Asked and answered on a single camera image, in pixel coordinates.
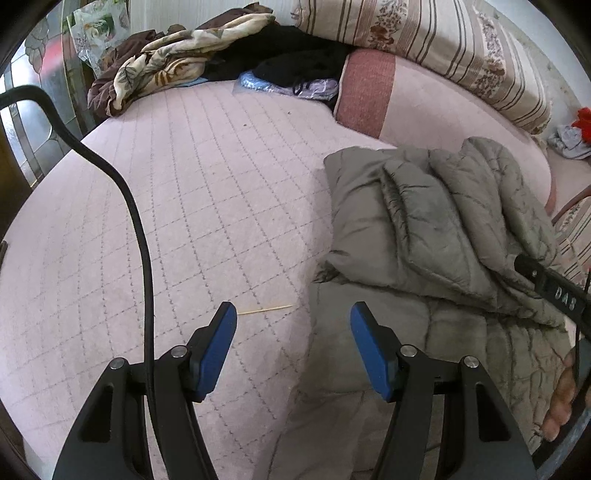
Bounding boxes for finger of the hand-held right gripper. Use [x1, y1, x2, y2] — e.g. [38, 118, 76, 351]
[513, 252, 591, 341]

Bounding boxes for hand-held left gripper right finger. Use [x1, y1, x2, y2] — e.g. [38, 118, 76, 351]
[350, 302, 539, 480]

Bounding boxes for thin wooden stick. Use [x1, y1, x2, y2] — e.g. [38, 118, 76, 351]
[237, 305, 294, 315]

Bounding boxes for grey blue cloth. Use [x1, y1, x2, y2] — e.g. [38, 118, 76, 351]
[547, 124, 591, 161]

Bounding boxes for person's right hand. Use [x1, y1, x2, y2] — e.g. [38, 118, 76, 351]
[540, 350, 583, 440]

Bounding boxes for cream leaf-print blanket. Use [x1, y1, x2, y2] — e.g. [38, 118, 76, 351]
[107, 13, 277, 116]

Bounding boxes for floral print plastic bag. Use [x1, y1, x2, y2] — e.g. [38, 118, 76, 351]
[65, 0, 130, 79]

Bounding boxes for red cloth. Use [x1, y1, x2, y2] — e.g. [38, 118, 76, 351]
[571, 107, 591, 144]

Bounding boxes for thick black cable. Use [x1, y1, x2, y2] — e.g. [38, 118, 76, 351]
[0, 85, 160, 416]

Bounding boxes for olive green hooded puffer jacket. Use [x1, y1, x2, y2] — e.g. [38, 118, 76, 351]
[268, 136, 583, 480]

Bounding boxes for blue clear plastic bag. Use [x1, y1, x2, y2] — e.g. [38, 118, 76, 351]
[235, 71, 340, 101]

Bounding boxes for striped floral pillow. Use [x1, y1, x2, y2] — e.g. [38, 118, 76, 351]
[290, 0, 554, 136]

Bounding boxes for brown blanket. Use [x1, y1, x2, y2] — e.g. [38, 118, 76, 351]
[88, 2, 264, 118]

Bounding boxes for pink bolster cushion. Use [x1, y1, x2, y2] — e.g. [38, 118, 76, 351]
[333, 48, 554, 217]

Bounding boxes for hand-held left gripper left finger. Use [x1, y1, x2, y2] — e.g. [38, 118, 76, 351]
[52, 302, 238, 480]

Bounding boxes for black clothes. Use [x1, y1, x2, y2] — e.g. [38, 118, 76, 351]
[203, 24, 356, 88]

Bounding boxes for striped floral cushion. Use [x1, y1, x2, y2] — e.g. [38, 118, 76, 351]
[551, 185, 591, 296]

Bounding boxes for leaded glass door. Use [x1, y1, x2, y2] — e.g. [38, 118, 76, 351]
[0, 0, 93, 185]

